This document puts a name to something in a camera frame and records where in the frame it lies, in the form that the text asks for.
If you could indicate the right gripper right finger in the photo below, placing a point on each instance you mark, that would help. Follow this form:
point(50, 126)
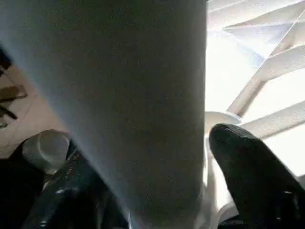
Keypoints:
point(257, 181)

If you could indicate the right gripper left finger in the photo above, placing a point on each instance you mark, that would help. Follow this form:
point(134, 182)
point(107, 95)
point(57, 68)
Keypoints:
point(71, 195)

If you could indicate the white plastic table leg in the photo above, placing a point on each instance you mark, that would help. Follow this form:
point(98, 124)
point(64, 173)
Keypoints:
point(133, 95)

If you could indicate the white plastic table top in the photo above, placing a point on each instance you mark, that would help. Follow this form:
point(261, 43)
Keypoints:
point(248, 62)

